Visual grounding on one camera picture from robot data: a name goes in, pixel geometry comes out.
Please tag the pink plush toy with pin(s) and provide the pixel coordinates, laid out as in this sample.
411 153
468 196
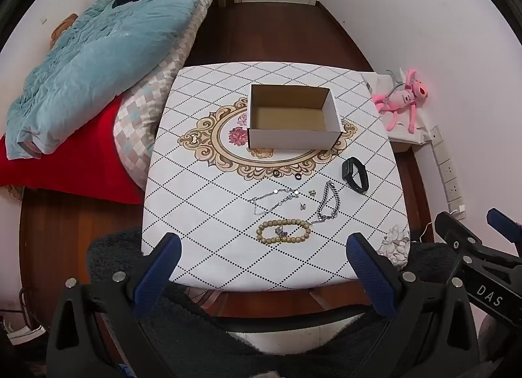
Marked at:
401 98

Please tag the white charger plug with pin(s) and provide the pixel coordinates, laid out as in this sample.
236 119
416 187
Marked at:
457 211

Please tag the light blue duvet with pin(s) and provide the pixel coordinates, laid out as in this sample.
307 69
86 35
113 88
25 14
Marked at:
106 60

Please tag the red blanket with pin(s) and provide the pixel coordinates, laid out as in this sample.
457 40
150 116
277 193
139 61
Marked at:
69 174

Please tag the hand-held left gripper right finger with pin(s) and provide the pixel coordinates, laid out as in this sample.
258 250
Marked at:
367 272

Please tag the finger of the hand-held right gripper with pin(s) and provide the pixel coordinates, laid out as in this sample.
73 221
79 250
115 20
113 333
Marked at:
505 225
459 229

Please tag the white wall outlet strip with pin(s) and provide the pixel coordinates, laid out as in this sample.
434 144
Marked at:
448 174

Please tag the small dark pendant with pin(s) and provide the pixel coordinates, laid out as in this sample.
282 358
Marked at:
282 232

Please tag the checkered bed sheet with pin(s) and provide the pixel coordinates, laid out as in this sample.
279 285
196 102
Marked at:
138 125

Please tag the black smart band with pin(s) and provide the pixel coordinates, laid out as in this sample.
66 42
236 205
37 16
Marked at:
359 182

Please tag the cardboard box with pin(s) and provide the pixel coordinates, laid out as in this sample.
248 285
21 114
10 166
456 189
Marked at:
291 137

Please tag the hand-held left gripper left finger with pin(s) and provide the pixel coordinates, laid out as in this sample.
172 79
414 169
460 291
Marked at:
157 270

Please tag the brown pillow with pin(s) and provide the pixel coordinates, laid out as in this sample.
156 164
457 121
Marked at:
61 29

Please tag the white diamond-pattern tablecloth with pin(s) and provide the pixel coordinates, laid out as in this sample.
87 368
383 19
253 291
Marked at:
195 215

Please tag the person's dark fleece pants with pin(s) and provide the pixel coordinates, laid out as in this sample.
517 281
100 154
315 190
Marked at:
204 333

